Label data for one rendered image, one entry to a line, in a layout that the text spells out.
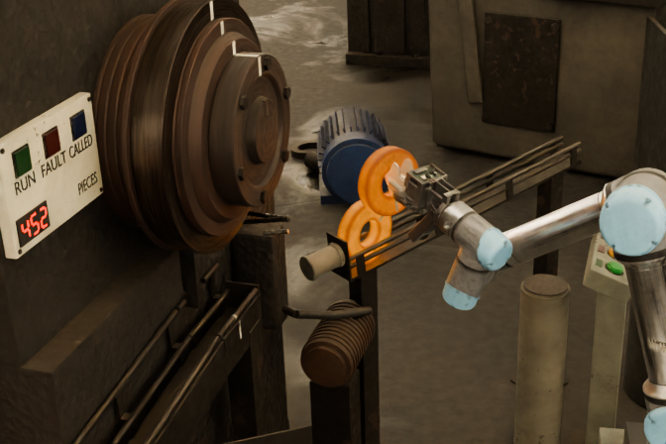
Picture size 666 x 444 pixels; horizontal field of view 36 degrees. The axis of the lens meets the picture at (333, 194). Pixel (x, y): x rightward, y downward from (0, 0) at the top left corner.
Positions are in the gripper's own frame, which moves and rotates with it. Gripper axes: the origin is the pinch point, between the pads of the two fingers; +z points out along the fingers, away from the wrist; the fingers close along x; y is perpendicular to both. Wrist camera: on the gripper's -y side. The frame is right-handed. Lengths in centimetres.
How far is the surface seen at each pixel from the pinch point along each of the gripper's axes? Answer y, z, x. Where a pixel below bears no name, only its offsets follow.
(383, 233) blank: -20.9, 2.8, -4.5
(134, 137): 32, -5, 65
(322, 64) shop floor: -175, 288, -216
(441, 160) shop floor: -131, 131, -163
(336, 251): -20.3, 2.4, 9.9
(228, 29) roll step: 42, 6, 41
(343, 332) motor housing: -34.1, -9.1, 14.5
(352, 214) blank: -13.3, 4.9, 4.4
